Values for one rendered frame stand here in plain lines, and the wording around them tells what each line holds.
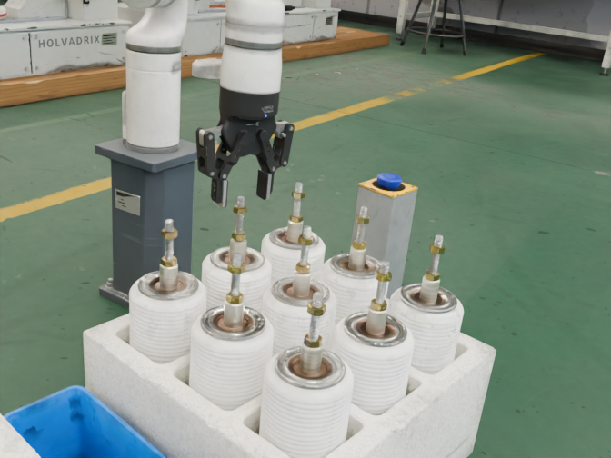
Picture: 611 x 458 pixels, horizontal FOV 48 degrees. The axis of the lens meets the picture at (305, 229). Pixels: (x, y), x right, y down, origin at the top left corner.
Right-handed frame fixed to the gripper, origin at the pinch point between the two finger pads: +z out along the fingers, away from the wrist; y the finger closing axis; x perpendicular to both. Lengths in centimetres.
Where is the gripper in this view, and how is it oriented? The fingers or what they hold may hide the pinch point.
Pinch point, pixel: (242, 192)
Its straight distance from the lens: 91.8
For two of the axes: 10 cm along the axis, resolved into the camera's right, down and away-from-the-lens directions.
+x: -6.2, -3.7, 6.9
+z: -1.0, 9.1, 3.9
